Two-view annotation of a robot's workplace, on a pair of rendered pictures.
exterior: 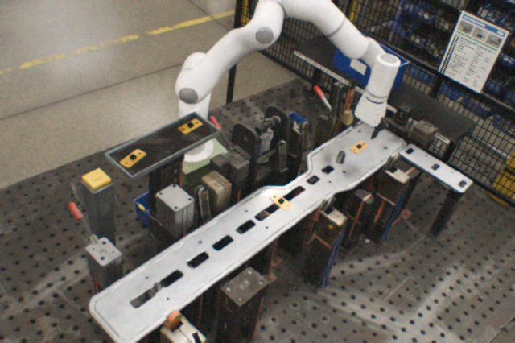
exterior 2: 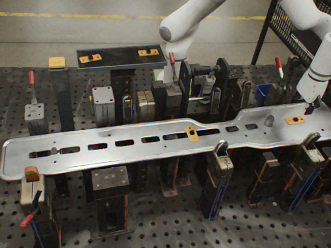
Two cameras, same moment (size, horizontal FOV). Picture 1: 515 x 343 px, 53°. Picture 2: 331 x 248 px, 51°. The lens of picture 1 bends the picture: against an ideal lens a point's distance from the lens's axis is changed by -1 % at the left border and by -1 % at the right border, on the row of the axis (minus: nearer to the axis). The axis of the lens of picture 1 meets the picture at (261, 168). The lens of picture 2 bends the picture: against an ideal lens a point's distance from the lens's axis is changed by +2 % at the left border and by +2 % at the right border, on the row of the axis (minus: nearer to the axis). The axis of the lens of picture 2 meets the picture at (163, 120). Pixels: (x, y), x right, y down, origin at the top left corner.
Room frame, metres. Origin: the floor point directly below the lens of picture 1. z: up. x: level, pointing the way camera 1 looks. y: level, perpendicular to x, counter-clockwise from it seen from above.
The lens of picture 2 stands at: (0.42, -0.52, 1.99)
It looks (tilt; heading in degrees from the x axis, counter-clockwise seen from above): 45 degrees down; 35
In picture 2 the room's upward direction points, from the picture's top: 6 degrees clockwise
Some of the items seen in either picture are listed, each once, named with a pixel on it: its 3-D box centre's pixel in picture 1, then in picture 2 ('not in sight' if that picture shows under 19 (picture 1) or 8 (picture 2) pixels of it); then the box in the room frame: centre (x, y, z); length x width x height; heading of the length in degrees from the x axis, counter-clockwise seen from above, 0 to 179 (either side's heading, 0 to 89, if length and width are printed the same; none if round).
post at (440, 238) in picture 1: (446, 210); not in sight; (1.53, -0.76, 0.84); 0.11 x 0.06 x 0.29; 53
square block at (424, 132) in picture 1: (412, 159); not in sight; (1.78, -0.63, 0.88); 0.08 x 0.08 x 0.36; 53
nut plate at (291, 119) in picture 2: (359, 146); (295, 119); (1.64, -0.36, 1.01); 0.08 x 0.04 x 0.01; 143
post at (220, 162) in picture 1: (216, 200); (155, 117); (1.32, 0.14, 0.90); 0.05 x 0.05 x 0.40; 53
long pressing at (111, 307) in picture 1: (278, 207); (187, 136); (1.25, -0.08, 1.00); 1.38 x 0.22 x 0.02; 143
